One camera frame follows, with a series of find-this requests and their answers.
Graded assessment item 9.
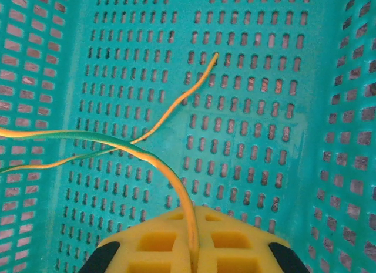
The teal plastic basket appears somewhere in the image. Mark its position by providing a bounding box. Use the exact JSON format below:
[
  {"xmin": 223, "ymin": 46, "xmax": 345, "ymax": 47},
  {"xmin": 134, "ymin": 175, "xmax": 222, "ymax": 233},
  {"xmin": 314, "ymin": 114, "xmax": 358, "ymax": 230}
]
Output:
[{"xmin": 0, "ymin": 0, "xmax": 376, "ymax": 273}]

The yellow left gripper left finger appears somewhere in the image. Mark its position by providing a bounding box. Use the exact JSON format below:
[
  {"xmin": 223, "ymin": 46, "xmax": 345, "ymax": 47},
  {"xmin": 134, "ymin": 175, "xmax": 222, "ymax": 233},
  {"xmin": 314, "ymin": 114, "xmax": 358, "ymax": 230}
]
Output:
[{"xmin": 78, "ymin": 207, "xmax": 194, "ymax": 273}]

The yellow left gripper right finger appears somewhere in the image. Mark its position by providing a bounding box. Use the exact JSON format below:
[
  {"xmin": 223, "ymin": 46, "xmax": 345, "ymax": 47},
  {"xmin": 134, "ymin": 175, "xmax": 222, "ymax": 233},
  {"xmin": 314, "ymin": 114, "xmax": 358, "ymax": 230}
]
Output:
[{"xmin": 195, "ymin": 207, "xmax": 309, "ymax": 273}]

